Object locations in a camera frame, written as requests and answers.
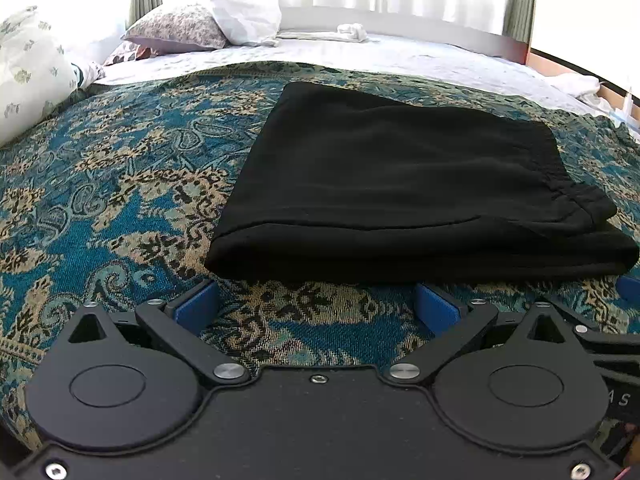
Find crumpled white cloth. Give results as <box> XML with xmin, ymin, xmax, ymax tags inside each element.
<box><xmin>542</xmin><ymin>74</ymin><xmax>617</xmax><ymax>117</ymax></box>

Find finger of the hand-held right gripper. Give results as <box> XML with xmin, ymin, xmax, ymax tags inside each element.
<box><xmin>547</xmin><ymin>274</ymin><xmax>640</xmax><ymax>334</ymax></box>
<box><xmin>573</xmin><ymin>325</ymin><xmax>640</xmax><ymax>362</ymax></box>

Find black pants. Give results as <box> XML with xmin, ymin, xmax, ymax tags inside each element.
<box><xmin>205</xmin><ymin>81</ymin><xmax>640</xmax><ymax>284</ymax></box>

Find plain white pillow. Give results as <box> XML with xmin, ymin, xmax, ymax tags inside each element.
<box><xmin>206</xmin><ymin>0</ymin><xmax>284</xmax><ymax>47</ymax></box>

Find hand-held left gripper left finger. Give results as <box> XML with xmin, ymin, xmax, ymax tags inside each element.
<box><xmin>65</xmin><ymin>280</ymin><xmax>251</xmax><ymax>389</ymax></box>

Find folded white towel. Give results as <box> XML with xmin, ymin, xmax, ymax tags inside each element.
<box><xmin>276</xmin><ymin>22</ymin><xmax>371</xmax><ymax>45</ymax></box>

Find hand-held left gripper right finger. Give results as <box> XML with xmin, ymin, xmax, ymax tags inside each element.
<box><xmin>387</xmin><ymin>282</ymin><xmax>576</xmax><ymax>387</ymax></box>

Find purple floral pillow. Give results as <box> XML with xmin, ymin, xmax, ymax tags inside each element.
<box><xmin>122</xmin><ymin>4</ymin><xmax>232</xmax><ymax>55</ymax></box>

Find red floral pillow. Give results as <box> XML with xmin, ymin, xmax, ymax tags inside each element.
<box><xmin>102</xmin><ymin>41</ymin><xmax>163</xmax><ymax>67</ymax></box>

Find white bed sheet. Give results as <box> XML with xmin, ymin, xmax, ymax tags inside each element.
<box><xmin>92</xmin><ymin>32</ymin><xmax>617</xmax><ymax>119</ymax></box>

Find blue paisley patterned blanket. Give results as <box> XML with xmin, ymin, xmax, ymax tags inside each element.
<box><xmin>0</xmin><ymin>60</ymin><xmax>640</xmax><ymax>453</ymax></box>

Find white pillow with green flowers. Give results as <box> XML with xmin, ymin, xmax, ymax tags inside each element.
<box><xmin>0</xmin><ymin>6</ymin><xmax>82</xmax><ymax>149</ymax></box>

